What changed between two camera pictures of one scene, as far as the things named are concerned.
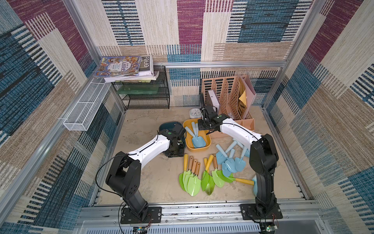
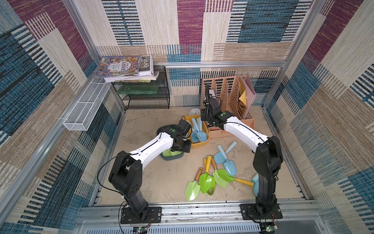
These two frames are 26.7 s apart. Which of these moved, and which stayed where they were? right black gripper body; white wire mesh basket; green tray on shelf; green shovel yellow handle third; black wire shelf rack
Moved: right black gripper body
Stayed: white wire mesh basket; green shovel yellow handle third; green tray on shelf; black wire shelf rack
